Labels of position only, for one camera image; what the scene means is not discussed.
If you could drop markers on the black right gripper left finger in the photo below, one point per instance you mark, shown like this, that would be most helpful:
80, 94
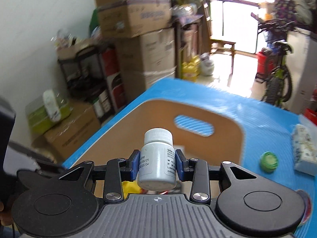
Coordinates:
69, 202

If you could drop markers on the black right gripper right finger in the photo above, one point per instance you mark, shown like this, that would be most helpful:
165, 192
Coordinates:
241, 200

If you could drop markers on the yellow toy figure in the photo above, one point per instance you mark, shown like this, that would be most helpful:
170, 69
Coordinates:
131, 188

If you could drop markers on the beige plastic storage bin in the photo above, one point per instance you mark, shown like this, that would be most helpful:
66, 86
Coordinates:
127, 134

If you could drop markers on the white pill bottle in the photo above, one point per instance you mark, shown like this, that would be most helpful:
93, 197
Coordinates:
157, 164

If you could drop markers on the green bottle cap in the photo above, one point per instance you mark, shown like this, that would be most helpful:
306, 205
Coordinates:
268, 162

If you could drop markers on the red tape roll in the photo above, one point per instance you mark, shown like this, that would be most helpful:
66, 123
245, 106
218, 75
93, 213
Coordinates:
308, 206

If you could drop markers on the brown cardboard box on floor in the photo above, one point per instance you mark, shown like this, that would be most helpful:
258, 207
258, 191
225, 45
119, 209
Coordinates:
68, 135

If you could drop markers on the blue silicone table mat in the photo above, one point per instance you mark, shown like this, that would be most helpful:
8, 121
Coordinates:
266, 129

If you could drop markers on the patterned tissue pack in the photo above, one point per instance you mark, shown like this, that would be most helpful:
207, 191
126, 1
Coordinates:
304, 146

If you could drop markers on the green lidded container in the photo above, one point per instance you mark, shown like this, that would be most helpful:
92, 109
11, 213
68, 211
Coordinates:
46, 111

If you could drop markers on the green kids bicycle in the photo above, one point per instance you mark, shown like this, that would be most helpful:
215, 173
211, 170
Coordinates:
278, 82

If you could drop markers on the black metal shelf rack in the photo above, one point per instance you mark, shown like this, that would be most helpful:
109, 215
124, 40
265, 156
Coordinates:
82, 67

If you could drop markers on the red bucket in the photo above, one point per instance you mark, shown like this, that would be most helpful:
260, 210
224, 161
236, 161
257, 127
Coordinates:
262, 67

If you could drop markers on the white plastic bag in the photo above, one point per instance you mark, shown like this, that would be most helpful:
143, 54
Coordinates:
207, 65

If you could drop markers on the yellow oil jug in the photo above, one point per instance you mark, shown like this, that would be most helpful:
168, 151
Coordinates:
190, 70

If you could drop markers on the red and white appliance box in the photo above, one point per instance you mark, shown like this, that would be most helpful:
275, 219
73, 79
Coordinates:
113, 78

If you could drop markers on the wooden chair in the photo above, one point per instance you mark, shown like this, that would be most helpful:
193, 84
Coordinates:
223, 46

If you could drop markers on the large stacked cardboard boxes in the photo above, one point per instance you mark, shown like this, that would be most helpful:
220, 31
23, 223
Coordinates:
144, 41

